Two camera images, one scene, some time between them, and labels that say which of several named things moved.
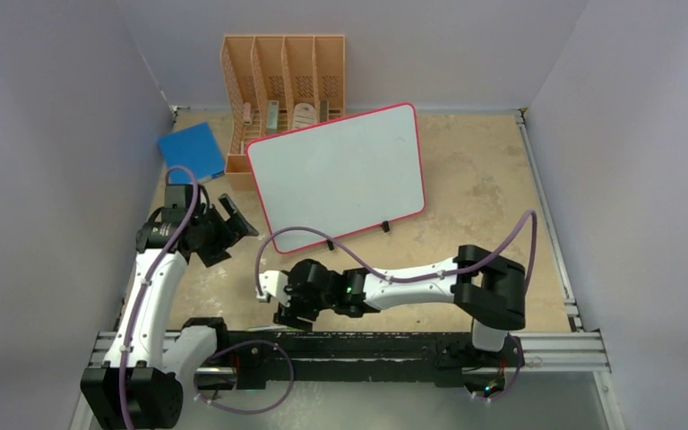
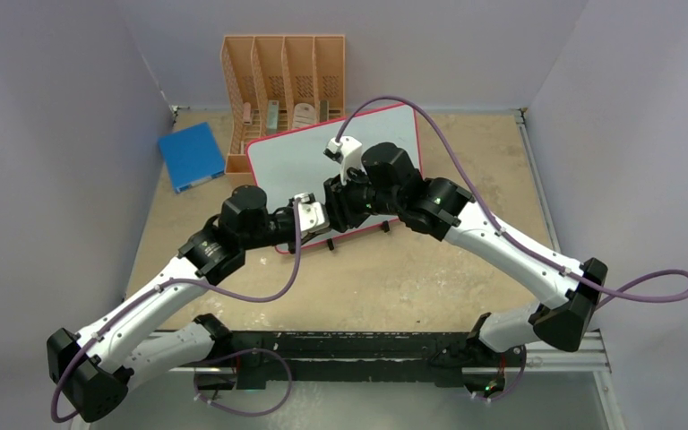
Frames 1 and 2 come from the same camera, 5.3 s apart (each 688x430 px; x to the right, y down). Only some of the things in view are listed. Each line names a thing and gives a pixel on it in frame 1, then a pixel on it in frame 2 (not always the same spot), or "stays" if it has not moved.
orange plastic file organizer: (277, 85) stays
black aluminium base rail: (366, 358) stays
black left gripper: (217, 252) → (290, 207)
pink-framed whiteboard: (340, 176) stays
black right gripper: (290, 315) → (339, 210)
